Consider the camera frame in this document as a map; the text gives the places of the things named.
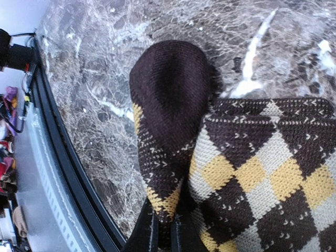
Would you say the tan brown argyle sock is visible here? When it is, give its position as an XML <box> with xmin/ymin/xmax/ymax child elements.
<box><xmin>130</xmin><ymin>40</ymin><xmax>335</xmax><ymax>251</ymax></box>

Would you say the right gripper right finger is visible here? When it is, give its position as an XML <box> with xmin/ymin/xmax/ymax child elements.
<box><xmin>171</xmin><ymin>212</ymin><xmax>208</xmax><ymax>252</ymax></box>

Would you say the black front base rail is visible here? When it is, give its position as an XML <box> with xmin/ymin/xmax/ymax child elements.
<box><xmin>33</xmin><ymin>39</ymin><xmax>125</xmax><ymax>251</ymax></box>

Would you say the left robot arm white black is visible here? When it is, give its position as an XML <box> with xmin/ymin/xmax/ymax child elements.
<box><xmin>1</xmin><ymin>29</ymin><xmax>34</xmax><ymax>72</ymax></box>

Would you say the white slotted cable duct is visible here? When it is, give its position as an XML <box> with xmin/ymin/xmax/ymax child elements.
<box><xmin>27</xmin><ymin>104</ymin><xmax>97</xmax><ymax>251</ymax></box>

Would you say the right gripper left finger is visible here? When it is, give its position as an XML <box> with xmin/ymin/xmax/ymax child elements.
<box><xmin>122</xmin><ymin>199</ymin><xmax>159</xmax><ymax>252</ymax></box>

